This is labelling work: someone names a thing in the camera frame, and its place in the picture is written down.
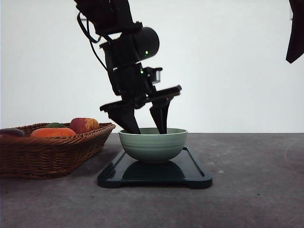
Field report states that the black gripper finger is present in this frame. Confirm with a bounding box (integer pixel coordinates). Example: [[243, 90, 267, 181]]
[[286, 0, 304, 63]]

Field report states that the dark red plum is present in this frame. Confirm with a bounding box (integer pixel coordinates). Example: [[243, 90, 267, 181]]
[[0, 128, 25, 137]]

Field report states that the green avocado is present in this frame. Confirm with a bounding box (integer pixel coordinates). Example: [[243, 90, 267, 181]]
[[45, 123, 66, 128]]

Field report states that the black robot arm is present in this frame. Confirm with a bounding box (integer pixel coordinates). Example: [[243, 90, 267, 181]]
[[74, 0, 182, 134]]

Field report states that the dark rectangular tray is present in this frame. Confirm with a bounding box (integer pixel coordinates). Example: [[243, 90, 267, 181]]
[[97, 147, 213, 189]]

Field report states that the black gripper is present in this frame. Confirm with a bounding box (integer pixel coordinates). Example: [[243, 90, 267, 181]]
[[100, 61, 182, 134]]

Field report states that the orange mandarin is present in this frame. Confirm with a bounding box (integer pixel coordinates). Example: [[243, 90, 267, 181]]
[[30, 128, 76, 138]]

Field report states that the green ceramic bowl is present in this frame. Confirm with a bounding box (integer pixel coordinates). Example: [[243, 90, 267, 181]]
[[119, 127, 188, 163]]

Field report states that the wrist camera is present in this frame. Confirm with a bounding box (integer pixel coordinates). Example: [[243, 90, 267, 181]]
[[143, 67, 163, 84]]

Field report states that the brown wicker basket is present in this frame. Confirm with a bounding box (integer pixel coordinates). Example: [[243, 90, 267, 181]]
[[0, 122, 116, 179]]

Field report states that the red yellow apple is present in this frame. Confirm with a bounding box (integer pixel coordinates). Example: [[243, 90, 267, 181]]
[[70, 118, 100, 133]]

